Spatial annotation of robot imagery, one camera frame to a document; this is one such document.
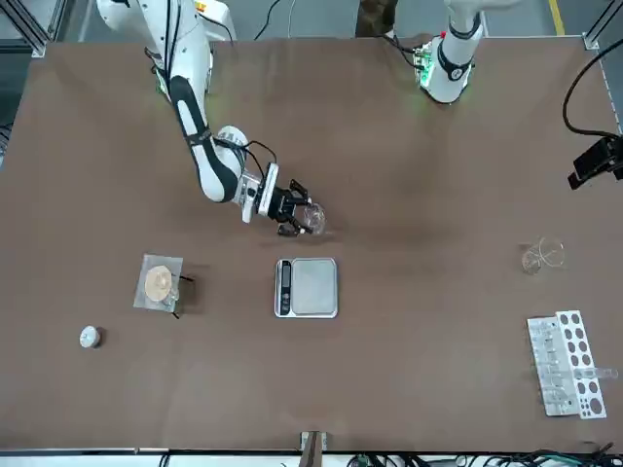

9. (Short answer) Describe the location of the white test tube rack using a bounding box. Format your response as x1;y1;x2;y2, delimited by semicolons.
527;309;608;419

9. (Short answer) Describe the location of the black left base cable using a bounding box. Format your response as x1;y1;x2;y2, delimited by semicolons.
374;32;422;55

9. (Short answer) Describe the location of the silver digital balance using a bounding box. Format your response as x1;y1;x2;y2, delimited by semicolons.
274;256;340;320

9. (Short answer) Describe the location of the black cable bundle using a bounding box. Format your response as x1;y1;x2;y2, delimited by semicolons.
158;440;623;467

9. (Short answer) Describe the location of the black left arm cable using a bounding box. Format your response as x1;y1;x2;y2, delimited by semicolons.
563;41;623;140

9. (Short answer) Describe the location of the aluminium profile mast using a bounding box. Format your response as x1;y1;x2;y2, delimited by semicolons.
299;430;328;467

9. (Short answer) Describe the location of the large glass beaker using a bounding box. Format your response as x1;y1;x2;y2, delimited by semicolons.
520;235;567;276

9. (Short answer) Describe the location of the white control box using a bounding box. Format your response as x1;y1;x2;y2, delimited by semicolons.
194;0;238;41

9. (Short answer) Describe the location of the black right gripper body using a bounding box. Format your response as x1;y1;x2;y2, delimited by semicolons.
270;187;296;225

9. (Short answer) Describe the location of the glass test tube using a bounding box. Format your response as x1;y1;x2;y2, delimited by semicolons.
571;367;619;381

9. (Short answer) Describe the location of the small glass beaker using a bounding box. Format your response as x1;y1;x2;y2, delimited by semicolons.
300;202;328;237

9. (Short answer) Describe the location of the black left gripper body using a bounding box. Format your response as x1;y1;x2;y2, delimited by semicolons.
603;137;623;181

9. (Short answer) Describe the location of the aluminium frame post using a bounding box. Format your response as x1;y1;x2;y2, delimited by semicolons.
0;0;67;57
582;0;623;53

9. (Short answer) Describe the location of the black floor cable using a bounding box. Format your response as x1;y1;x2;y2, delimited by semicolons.
252;0;283;41

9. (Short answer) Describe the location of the person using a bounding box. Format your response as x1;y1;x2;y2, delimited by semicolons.
354;0;398;38

